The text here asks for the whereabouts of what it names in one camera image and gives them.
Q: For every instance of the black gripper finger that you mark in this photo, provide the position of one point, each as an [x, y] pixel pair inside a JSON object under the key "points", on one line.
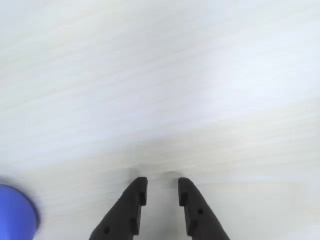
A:
{"points": [[120, 220], [202, 220]]}

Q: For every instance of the blue rubber duck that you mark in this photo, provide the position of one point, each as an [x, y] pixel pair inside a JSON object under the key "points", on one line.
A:
{"points": [[15, 215]]}

